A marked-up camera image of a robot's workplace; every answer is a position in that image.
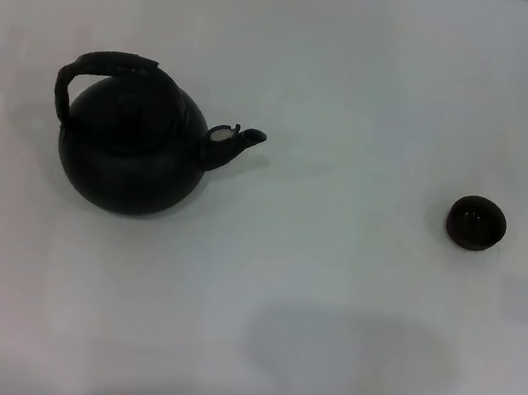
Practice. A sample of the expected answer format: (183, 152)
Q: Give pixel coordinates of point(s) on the small dark brown teacup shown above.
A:
(475, 224)

